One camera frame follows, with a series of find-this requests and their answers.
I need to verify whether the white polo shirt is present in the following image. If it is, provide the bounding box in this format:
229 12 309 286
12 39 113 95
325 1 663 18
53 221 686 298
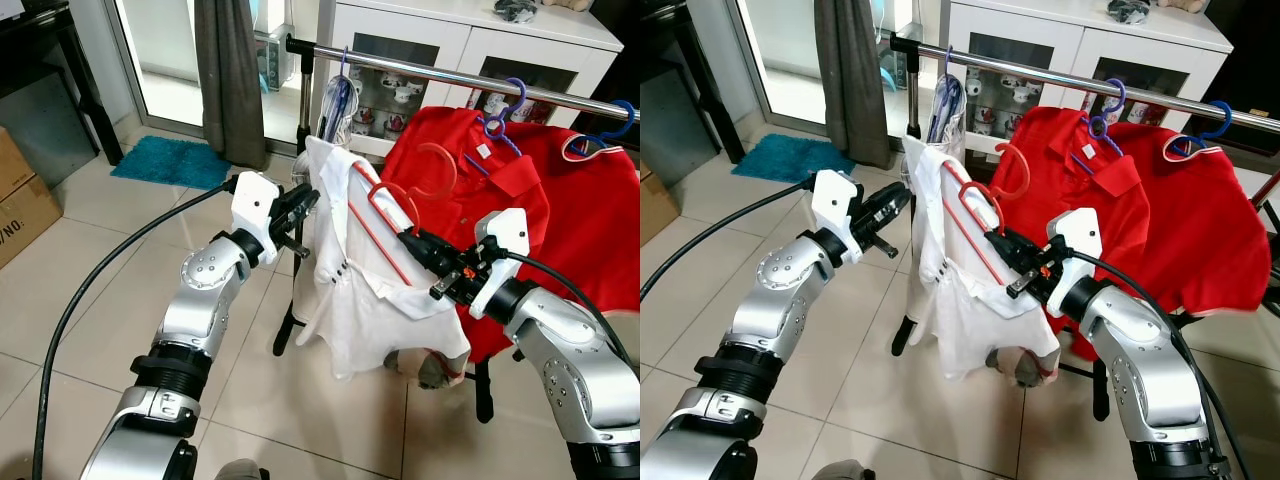
292 135 472 383
900 133 1063 383

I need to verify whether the purple hanger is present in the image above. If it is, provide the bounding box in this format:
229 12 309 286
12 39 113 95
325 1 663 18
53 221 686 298
482 78 529 159
1070 78 1128 176

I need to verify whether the blue hanger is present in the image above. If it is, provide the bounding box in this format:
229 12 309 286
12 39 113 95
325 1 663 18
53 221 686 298
563 99 638 161
1163 99 1234 161

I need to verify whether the red polo shirt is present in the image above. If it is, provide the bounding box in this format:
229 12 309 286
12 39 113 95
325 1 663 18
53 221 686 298
380 105 553 363
1000 105 1153 363

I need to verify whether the beige cloth piece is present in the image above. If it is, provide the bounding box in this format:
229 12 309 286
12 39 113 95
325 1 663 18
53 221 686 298
985 345 1061 389
385 345 469 391

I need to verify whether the clear plastic garment bag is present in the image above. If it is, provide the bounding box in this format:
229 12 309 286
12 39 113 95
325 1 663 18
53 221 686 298
315 48 363 151
925 48 969 151

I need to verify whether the teal floor mat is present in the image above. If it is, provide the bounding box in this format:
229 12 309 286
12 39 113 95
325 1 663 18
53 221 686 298
110 135 234 191
730 133 843 186

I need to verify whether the grey curtain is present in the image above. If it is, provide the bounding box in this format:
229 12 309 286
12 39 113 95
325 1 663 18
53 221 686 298
194 0 267 171
814 0 893 171

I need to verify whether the red shirt white-trimmed collar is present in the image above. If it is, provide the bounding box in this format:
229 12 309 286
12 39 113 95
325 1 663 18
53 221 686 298
520 125 641 313
1120 122 1274 319

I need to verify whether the small printed cardboard box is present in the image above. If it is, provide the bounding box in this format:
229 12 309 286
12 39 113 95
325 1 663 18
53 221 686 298
0 175 64 269
640 165 681 247

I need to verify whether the white glass-door cabinet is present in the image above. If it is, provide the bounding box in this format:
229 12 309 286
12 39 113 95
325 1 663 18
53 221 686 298
316 0 624 161
938 0 1233 151

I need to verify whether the black desk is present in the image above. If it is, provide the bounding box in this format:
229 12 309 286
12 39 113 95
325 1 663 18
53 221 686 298
0 0 126 166
640 0 746 166

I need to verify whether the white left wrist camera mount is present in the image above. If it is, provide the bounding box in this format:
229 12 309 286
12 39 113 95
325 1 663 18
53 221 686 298
810 169 863 264
232 171 282 263

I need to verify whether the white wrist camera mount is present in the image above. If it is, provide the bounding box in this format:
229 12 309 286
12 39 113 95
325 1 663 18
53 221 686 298
470 209 532 320
1045 207 1103 319
810 169 863 264
232 171 282 263

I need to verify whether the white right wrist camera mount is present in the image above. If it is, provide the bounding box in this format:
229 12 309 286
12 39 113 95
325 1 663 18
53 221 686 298
470 209 532 320
1045 207 1103 319

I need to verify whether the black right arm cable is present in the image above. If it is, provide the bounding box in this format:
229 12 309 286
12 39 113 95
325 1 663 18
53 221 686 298
1075 250 1251 480
498 250 637 371

